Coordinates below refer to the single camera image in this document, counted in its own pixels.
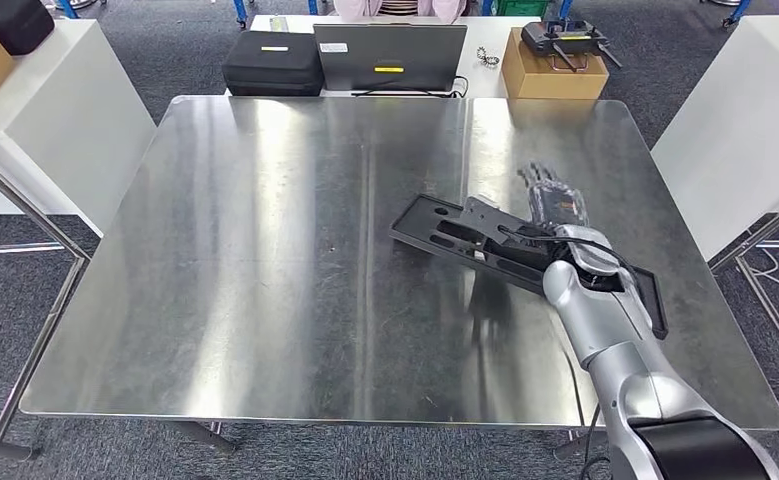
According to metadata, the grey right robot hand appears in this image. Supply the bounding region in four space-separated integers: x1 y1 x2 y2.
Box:
517 161 591 231

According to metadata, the long black plastic part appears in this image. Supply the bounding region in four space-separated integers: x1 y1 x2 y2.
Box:
388 193 670 342

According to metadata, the steel workbench table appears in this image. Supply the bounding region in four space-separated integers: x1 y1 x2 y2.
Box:
19 94 779 462

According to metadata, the black remote controller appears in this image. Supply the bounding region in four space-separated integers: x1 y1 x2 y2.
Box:
520 19 624 73

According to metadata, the white partition panel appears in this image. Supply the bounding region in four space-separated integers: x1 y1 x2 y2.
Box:
0 18 158 240
650 14 779 263

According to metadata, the green plastic crate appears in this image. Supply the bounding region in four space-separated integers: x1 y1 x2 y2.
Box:
496 0 554 19

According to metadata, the black case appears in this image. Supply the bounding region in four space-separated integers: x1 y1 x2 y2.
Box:
221 30 326 98

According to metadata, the black round object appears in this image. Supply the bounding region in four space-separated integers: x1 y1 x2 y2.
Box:
0 0 56 57

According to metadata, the black camera bracket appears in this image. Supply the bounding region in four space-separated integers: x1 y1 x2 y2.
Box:
481 223 566 258

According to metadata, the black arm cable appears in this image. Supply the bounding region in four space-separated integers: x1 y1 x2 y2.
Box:
497 225 643 294

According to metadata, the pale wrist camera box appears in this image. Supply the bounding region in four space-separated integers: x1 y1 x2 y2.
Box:
463 195 517 233

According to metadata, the black desk cable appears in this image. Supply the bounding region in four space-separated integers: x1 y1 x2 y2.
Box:
352 75 470 100

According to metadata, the black floor cable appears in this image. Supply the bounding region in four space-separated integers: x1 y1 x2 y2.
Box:
577 404 613 480

